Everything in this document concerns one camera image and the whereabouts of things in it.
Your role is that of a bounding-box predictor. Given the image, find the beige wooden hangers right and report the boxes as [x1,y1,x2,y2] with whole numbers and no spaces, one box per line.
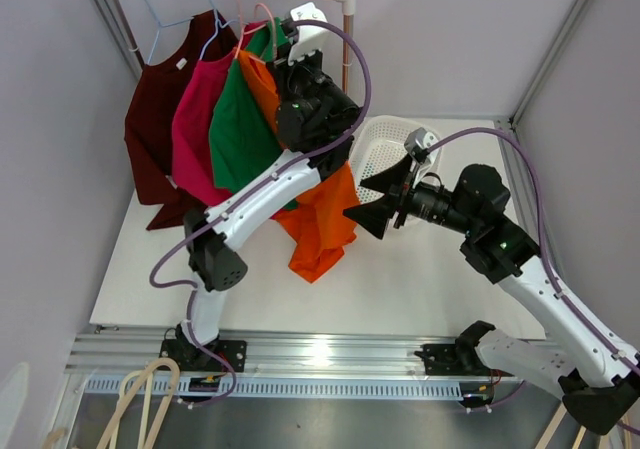
[533,407,639,448]

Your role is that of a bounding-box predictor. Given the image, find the pink hanger of orange shirt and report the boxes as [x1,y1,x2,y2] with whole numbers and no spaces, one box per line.
[254,2,278,62]

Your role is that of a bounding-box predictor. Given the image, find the maroon t shirt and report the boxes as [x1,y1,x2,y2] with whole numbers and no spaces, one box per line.
[124,11,214,231]

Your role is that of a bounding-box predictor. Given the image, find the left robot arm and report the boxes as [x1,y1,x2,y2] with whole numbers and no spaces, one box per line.
[176,52,363,370]

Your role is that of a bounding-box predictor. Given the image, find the green t shirt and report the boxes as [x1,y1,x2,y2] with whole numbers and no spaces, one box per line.
[209,23,282,194]

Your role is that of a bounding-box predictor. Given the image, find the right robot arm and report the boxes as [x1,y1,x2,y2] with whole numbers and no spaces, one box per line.
[343,158,639,435]

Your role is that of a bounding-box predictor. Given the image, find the beige wooden hangers left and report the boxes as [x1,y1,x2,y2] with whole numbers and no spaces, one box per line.
[44,358,181,449]

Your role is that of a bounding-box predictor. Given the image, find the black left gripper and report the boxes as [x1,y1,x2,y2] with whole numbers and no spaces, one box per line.
[265,39,359,123]

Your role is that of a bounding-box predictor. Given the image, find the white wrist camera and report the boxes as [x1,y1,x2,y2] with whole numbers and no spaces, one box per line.
[404,127,439,184]
[281,2,329,66]

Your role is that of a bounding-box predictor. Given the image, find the pink magenta t shirt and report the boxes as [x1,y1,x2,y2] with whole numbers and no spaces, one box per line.
[171,22,265,206]

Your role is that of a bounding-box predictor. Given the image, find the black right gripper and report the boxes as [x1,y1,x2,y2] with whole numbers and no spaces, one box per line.
[342,154,478,240]

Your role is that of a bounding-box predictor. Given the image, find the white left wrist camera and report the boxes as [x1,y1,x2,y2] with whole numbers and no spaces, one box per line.
[281,2,329,66]

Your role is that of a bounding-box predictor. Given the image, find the orange t shirt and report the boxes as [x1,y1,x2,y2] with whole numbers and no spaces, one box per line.
[238,50,359,283]

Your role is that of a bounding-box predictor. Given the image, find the blue hanger of pink shirt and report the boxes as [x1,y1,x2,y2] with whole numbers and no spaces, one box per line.
[199,0,240,61]

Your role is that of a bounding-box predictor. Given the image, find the pink hanger of green shirt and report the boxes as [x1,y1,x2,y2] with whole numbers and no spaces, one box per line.
[234,0,246,59]

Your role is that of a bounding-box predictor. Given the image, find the beige wooden hangers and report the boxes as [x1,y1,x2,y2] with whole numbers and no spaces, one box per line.
[44,358,181,449]
[533,407,639,448]

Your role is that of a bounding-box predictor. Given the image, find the white perforated plastic basket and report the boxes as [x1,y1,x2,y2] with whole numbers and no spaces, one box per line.
[349,115,441,205]

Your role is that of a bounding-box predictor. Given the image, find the aluminium mounting rail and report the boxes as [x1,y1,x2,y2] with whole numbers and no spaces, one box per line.
[65,329,529,406]

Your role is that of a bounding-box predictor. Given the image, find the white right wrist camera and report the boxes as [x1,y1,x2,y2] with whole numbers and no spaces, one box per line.
[404,127,439,184]

